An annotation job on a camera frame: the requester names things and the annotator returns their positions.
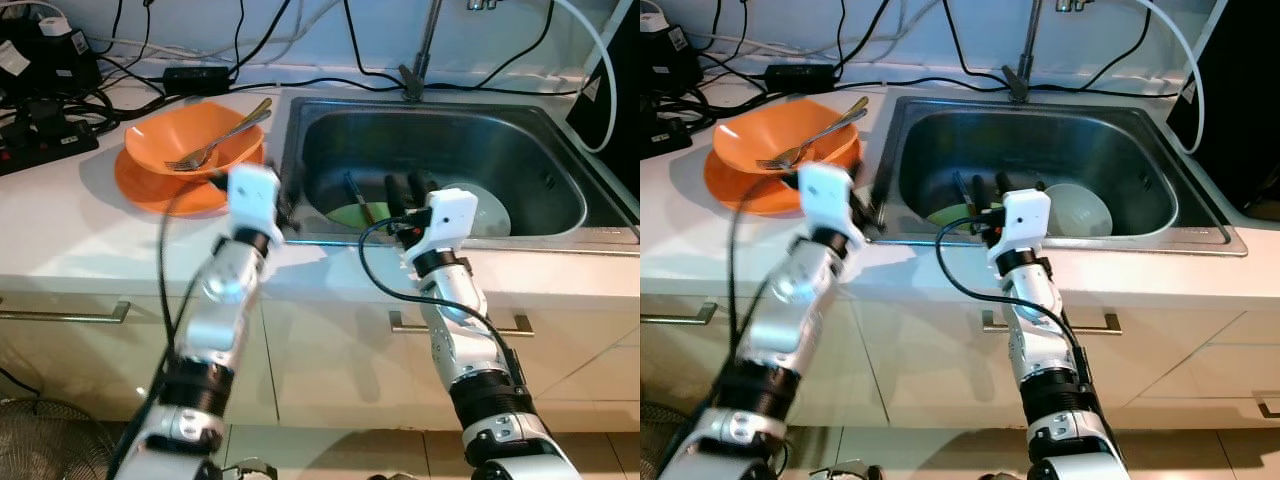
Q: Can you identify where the silver metal fork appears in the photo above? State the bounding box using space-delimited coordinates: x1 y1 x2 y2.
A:
756 95 872 172
164 96 275 172

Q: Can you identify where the orange plastic bowl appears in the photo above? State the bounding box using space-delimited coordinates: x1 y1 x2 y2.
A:
124 100 270 180
711 97 864 177

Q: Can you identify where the orange plastic plate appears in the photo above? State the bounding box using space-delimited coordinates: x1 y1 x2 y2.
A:
702 145 862 217
113 145 267 219

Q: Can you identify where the cream kitchen base cabinet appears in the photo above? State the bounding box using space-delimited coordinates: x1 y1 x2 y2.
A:
640 250 1280 431
0 245 641 431

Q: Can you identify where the green plate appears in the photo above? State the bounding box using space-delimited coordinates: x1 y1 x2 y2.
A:
924 200 987 232
324 200 401 230

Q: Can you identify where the pale green bowl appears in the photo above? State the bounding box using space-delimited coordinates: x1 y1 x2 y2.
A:
1040 183 1115 239
440 182 514 240

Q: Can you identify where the grey metal faucet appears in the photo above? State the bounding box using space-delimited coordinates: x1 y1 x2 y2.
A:
397 0 447 102
1002 0 1052 102

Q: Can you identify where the black power adapter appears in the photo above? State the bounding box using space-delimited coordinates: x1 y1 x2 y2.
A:
161 64 232 97
764 62 837 94

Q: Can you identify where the black power strip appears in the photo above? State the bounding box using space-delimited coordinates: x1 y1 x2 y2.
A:
640 114 697 157
0 118 102 177

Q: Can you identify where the black charger box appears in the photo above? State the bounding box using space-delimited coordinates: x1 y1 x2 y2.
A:
640 8 702 97
0 18 102 102

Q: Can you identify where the grey floor fan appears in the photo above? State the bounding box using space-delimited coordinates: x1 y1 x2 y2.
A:
640 402 692 480
0 397 117 480

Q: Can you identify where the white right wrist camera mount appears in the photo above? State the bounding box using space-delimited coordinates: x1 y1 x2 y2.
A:
989 189 1054 267
404 189 480 264

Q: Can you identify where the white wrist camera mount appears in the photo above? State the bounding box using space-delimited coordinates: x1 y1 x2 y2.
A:
989 189 1054 267
797 162 854 246
227 164 285 242
404 189 480 264

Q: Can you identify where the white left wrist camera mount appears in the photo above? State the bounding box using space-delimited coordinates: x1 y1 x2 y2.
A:
797 162 854 246
227 164 285 242

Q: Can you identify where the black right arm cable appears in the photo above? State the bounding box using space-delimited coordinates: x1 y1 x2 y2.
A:
357 218 526 386
935 215 1096 391

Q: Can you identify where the black counter cable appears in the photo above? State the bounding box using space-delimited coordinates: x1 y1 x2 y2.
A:
228 74 583 100
834 76 1173 100

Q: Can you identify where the black wall cable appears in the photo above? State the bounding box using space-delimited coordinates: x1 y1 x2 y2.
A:
445 0 558 93
943 0 1007 85
343 0 403 87
1055 0 1153 91

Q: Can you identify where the silver cabinet handle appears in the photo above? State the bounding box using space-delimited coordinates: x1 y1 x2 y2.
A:
640 299 720 325
0 299 132 325

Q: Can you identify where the white water hose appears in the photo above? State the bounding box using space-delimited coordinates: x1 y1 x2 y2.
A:
1134 0 1207 157
540 0 624 157

